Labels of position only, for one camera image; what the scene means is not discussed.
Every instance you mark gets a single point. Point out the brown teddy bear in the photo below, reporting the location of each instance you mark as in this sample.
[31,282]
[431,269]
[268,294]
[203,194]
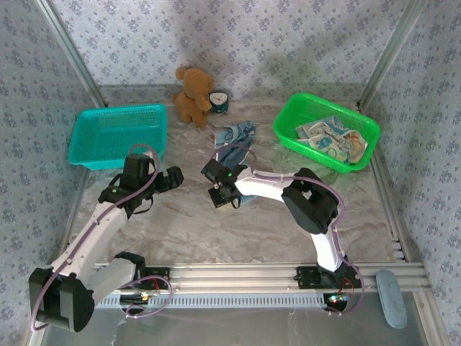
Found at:
[192,93]

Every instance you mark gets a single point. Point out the cream towel with teal bunnies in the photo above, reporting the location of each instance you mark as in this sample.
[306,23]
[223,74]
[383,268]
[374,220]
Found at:
[315,131]

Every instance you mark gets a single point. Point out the small circuit board with lights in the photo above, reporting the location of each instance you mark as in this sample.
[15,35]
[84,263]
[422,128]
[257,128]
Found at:
[336,299]
[138,297]

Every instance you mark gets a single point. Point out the aluminium front rail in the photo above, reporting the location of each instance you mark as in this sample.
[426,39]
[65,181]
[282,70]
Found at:
[230,277]

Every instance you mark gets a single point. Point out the aluminium table side rail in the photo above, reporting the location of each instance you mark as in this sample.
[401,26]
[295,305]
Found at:
[389,216]
[76,202]

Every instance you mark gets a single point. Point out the grey metal lower shelf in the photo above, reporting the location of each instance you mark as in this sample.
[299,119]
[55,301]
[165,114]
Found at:
[230,329]

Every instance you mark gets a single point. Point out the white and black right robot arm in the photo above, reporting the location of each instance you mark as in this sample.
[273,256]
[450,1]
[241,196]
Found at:
[263,189]

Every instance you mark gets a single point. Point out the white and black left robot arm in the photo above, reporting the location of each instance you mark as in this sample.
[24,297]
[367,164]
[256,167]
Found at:
[97,234]

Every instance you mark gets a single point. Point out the green plastic basket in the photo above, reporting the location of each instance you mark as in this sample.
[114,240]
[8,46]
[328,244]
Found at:
[288,126]

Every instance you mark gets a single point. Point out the teal plastic basket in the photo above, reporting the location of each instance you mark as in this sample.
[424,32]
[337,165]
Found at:
[108,133]

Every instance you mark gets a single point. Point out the aluminium frame post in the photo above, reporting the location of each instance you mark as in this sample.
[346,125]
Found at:
[400,36]
[63,34]

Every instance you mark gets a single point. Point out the blue-grey oblong pad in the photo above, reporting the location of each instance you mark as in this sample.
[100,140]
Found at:
[390,299]

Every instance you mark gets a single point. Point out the blue towel with pale print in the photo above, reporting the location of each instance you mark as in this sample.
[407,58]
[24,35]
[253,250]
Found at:
[236,138]

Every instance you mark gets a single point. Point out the small teal alarm clock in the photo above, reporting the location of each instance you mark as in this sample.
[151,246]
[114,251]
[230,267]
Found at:
[218,102]

